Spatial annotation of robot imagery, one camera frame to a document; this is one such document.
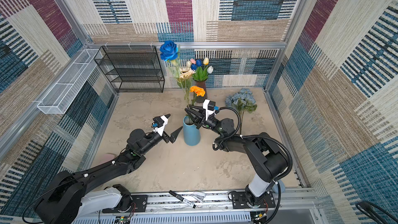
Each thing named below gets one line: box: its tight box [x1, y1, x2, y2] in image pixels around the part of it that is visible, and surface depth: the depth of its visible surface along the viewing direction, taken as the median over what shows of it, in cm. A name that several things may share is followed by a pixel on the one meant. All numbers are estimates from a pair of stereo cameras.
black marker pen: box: [168, 189, 196, 209], surface depth 75 cm
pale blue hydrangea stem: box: [224, 88, 258, 135], surface depth 104 cm
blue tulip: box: [190, 59, 203, 71], surface depth 96 cm
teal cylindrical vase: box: [182, 115, 201, 146], surface depth 81 cm
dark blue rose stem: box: [159, 39, 191, 122], surface depth 54 cm
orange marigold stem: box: [189, 85, 206, 106], surface depth 74 cm
